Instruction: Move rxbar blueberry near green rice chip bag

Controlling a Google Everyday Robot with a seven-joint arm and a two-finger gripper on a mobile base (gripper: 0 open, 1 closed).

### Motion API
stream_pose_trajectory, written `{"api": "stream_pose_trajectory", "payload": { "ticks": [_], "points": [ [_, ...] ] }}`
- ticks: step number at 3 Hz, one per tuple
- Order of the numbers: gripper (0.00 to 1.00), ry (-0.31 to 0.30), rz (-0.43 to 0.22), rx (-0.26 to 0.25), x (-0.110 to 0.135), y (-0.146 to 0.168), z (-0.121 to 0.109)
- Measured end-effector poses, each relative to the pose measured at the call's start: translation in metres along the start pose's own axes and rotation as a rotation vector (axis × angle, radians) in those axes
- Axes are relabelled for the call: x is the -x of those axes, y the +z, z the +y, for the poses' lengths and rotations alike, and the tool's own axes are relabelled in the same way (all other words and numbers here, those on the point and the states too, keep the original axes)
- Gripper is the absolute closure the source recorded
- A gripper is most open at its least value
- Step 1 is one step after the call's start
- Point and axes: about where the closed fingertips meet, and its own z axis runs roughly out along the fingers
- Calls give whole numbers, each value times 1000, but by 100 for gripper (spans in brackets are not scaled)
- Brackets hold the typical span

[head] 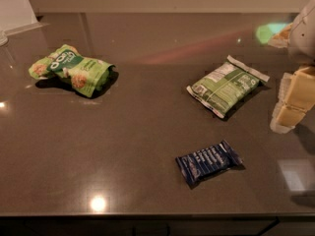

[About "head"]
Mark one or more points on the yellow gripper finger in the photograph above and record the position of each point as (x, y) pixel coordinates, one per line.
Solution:
(285, 119)
(297, 90)

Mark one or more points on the blue rxbar blueberry wrapper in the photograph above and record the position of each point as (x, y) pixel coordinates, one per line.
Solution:
(207, 162)

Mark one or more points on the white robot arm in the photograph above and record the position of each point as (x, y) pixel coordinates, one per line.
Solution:
(301, 39)

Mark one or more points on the green white snack bag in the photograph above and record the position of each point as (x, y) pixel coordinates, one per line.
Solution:
(226, 85)

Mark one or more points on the green rice chip bag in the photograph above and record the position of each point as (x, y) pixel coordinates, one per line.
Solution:
(84, 74)

